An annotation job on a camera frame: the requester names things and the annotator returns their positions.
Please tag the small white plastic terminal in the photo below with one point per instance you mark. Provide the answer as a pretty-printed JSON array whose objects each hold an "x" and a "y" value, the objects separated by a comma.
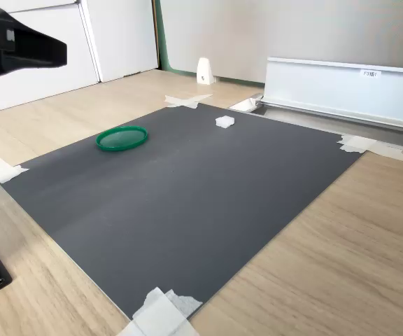
[{"x": 225, "y": 122}]

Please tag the round green lid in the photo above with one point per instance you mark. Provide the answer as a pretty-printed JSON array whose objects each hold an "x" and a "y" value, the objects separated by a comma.
[{"x": 121, "y": 139}]

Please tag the white partition panel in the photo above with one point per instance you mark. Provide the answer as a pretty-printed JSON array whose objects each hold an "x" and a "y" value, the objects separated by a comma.
[{"x": 47, "y": 45}]

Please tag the green partition edge strip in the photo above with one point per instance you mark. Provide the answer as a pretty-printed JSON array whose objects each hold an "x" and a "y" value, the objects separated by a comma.
[{"x": 163, "y": 42}]

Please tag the white tape cross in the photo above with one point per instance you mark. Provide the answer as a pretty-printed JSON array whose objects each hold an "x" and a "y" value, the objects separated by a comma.
[
  {"x": 2, "y": 173},
  {"x": 366, "y": 145},
  {"x": 159, "y": 315},
  {"x": 185, "y": 100}
]

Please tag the dark grey mat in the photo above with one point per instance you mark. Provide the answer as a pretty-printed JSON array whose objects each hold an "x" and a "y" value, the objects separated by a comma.
[{"x": 187, "y": 210}]

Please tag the small white bracket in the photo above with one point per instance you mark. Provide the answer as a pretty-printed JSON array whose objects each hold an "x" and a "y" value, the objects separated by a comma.
[{"x": 204, "y": 71}]

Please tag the white label on duct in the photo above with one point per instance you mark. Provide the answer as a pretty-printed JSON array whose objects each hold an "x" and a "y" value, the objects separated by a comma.
[{"x": 371, "y": 73}]

